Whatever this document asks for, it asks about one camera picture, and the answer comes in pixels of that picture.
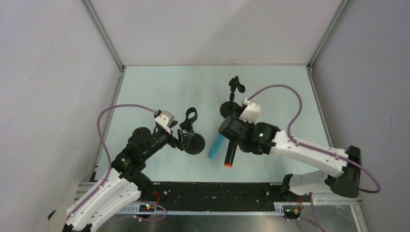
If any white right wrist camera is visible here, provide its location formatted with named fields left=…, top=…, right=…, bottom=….
left=239, top=98, right=261, bottom=124

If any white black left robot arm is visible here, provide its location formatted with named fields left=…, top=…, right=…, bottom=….
left=62, top=119, right=195, bottom=232

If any black microphone orange tip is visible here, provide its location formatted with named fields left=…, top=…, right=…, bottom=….
left=224, top=141, right=237, bottom=168

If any white slotted cable duct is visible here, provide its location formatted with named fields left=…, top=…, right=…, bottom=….
left=117, top=203, right=284, bottom=216

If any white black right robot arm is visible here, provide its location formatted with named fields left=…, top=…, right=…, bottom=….
left=219, top=117, right=361, bottom=198

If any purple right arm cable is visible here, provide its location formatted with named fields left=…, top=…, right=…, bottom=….
left=247, top=84, right=382, bottom=232

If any right controller board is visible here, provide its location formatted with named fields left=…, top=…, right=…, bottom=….
left=283, top=208, right=303, bottom=220

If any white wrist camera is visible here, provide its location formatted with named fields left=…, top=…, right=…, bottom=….
left=154, top=110, right=175, bottom=134
left=239, top=98, right=261, bottom=124

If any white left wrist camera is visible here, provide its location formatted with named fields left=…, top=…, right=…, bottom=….
left=154, top=110, right=175, bottom=134

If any controller board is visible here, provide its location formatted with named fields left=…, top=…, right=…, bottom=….
left=138, top=203, right=156, bottom=213
left=283, top=208, right=303, bottom=220

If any blue microphone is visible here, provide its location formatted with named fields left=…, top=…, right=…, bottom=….
left=207, top=125, right=230, bottom=160

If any black microphone stand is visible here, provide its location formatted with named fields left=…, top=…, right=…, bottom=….
left=220, top=76, right=246, bottom=118
left=178, top=107, right=205, bottom=155

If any left controller board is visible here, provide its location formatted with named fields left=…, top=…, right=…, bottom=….
left=138, top=203, right=156, bottom=213

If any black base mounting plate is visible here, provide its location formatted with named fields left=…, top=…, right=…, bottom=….
left=139, top=182, right=309, bottom=210

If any aluminium frame rail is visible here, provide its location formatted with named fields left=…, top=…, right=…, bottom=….
left=73, top=182, right=364, bottom=205

